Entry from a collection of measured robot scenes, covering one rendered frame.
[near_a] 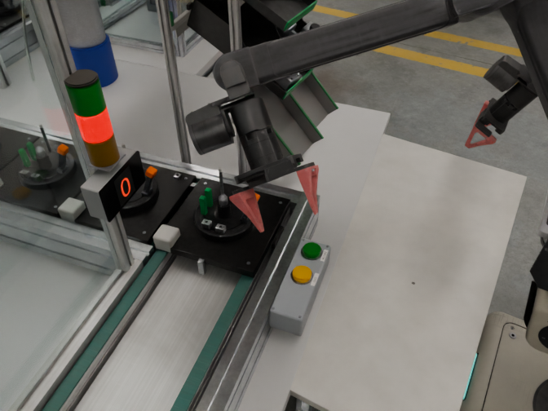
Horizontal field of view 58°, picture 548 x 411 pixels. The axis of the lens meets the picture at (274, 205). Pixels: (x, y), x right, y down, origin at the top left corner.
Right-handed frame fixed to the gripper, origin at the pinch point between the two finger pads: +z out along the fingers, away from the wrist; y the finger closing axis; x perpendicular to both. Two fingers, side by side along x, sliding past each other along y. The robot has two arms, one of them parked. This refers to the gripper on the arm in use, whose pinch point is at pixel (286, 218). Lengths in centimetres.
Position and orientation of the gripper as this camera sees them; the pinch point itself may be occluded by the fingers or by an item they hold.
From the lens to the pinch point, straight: 80.6
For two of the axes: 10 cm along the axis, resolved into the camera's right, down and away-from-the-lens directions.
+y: 8.9, -3.1, -3.4
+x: 3.1, -1.5, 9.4
